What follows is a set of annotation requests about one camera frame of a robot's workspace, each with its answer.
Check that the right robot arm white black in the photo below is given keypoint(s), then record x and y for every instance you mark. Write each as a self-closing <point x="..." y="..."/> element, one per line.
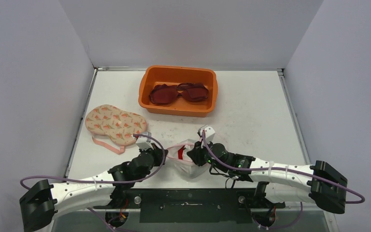
<point x="320" y="183"/>

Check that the floral padded bra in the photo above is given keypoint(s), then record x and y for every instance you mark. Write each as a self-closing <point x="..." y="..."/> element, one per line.
<point x="113" y="128"/>

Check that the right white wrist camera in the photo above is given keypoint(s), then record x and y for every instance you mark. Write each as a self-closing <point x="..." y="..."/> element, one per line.
<point x="208" y="131"/>

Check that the white mesh laundry bag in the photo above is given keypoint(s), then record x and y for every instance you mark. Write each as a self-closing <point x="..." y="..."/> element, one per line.
<point x="178" y="157"/>

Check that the aluminium front rail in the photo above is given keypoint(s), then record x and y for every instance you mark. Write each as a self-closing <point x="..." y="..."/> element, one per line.
<point x="300" y="208"/>

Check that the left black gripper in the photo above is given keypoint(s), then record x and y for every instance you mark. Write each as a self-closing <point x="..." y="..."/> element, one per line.
<point x="157" y="152"/>

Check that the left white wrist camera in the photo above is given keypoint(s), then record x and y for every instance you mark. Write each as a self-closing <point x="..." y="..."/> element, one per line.
<point x="143" y="141"/>

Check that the dark red bra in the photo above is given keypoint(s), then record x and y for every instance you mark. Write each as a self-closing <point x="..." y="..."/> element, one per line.
<point x="166" y="94"/>

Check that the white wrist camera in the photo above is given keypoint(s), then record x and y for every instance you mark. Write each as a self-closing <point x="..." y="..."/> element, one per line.
<point x="143" y="141"/>
<point x="208" y="131"/>

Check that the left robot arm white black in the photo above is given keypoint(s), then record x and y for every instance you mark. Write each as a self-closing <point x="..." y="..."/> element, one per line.
<point x="46" y="201"/>

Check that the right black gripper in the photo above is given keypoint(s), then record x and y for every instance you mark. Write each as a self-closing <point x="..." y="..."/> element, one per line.
<point x="197" y="154"/>

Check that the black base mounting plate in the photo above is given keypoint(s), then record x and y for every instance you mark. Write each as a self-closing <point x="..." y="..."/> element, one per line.
<point x="194" y="205"/>

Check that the orange plastic tub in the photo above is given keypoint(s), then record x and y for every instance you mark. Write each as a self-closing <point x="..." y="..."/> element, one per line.
<point x="173" y="75"/>

